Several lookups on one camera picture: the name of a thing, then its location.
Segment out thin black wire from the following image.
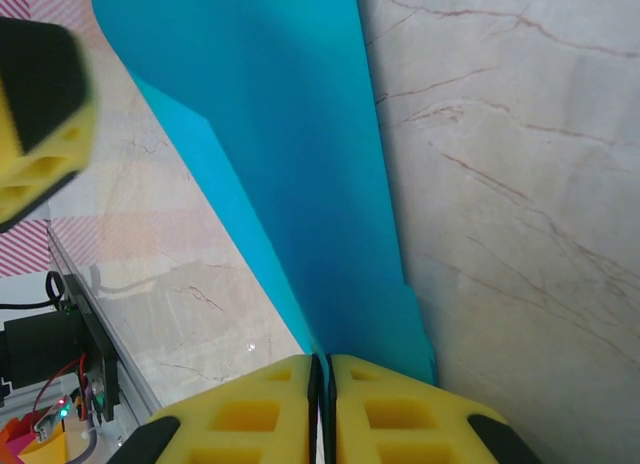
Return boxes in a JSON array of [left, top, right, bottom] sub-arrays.
[[0, 271, 66, 310]]

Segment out long aluminium mounting rail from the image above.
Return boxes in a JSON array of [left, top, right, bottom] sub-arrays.
[[47, 228, 164, 435]]

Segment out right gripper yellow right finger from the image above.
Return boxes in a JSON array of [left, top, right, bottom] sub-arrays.
[[327, 353, 544, 464]]

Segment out thin red wire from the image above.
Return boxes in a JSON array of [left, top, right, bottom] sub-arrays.
[[32, 356, 89, 425]]

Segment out teal cloth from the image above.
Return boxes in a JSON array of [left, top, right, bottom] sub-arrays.
[[91, 0, 441, 385]]

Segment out circuit board with green light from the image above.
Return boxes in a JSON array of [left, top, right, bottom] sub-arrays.
[[29, 391, 74, 441]]

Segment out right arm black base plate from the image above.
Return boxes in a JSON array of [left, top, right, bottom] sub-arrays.
[[63, 273, 121, 421]]

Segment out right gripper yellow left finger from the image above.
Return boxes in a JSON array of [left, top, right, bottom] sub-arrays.
[[117, 353, 321, 464]]

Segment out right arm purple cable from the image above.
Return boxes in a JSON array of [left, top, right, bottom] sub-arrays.
[[69, 381, 104, 464]]

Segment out orange and pink object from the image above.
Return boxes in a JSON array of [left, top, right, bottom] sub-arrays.
[[0, 417, 67, 464]]

